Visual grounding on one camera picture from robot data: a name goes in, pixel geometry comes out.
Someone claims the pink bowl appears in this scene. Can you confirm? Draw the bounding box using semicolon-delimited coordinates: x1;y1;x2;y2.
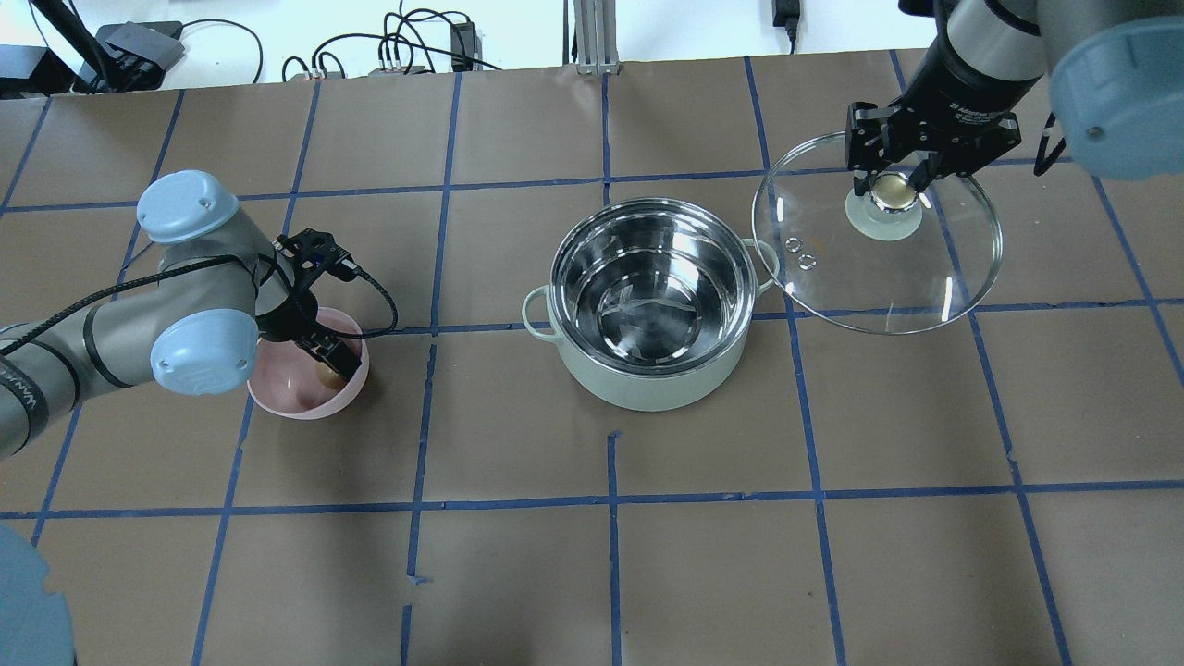
247;339;371;420

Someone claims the aluminium frame post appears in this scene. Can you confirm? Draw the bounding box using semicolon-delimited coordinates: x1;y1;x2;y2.
572;0;620;76

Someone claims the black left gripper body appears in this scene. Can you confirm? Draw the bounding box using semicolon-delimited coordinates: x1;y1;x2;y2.
255;228;361;342

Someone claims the beige egg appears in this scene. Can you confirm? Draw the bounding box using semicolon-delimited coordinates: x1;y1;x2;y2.
314;363;348;391

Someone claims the black cable bundle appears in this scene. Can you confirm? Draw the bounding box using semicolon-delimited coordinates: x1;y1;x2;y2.
282;0;506;84

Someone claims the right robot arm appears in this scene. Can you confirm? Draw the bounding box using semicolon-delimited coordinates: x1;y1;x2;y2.
845;1;1183;196

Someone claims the brown paper table cover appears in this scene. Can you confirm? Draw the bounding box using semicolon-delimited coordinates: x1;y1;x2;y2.
4;51;1180;665

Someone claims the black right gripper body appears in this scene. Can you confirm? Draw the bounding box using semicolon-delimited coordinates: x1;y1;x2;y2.
845;102;1022;178

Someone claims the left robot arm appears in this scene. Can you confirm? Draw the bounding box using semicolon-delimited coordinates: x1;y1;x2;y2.
4;169;368;457

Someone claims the glass pot lid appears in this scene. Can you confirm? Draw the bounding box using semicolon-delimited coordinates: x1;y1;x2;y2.
751;132;1004;337

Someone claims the mint green steel pot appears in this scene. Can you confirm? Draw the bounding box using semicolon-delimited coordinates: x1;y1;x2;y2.
521;197;781;412

